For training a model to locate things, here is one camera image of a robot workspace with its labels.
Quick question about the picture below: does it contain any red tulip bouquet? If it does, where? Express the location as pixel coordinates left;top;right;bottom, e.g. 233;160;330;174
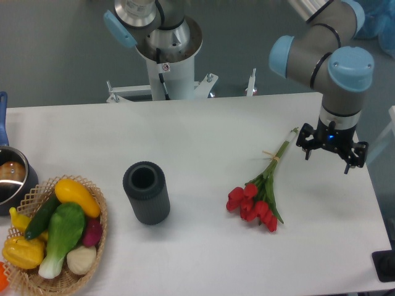
226;127;299;232

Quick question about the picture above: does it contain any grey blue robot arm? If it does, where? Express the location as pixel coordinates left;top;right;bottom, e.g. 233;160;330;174
268;1;375;170

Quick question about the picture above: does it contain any orange fruit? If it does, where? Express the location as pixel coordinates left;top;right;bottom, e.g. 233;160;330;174
0;261;9;292

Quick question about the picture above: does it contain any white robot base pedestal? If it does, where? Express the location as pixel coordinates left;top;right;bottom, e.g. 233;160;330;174
107;17;218;102

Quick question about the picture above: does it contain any white frame right edge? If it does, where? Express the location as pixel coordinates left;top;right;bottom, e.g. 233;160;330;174
366;106;394;165

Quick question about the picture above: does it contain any black device table edge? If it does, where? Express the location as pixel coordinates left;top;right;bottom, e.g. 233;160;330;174
371;217;395;282

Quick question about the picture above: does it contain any green bok choy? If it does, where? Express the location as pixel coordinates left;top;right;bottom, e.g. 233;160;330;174
38;202;85;279

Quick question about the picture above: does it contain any dark grey ribbed vase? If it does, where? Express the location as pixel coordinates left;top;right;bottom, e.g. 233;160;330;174
122;161;170;225

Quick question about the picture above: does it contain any blue plastic bag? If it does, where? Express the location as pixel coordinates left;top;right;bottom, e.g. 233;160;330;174
356;1;394;59

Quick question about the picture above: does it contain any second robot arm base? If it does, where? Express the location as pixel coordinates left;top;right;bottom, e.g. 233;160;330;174
103;1;191;50

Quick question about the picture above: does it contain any yellow squash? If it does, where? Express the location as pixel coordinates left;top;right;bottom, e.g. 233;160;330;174
54;179;101;218

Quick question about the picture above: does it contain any yellow banana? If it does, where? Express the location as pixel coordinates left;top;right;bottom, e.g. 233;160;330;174
9;207;48;242

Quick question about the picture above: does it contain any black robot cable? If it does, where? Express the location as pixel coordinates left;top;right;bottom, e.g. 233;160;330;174
154;0;171;101

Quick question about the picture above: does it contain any yellow bell pepper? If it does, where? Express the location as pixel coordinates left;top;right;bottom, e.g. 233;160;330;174
2;236;45;269

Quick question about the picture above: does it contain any cream white garlic bulb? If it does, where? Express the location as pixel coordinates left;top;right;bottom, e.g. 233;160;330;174
67;245;96;275

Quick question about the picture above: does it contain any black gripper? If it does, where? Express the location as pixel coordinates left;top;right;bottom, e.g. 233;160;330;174
296;120;368;175

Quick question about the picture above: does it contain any grey pot blue handle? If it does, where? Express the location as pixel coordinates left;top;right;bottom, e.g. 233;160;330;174
1;91;38;216

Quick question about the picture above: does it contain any dark green cucumber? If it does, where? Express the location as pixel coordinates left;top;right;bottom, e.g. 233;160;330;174
24;194;60;241

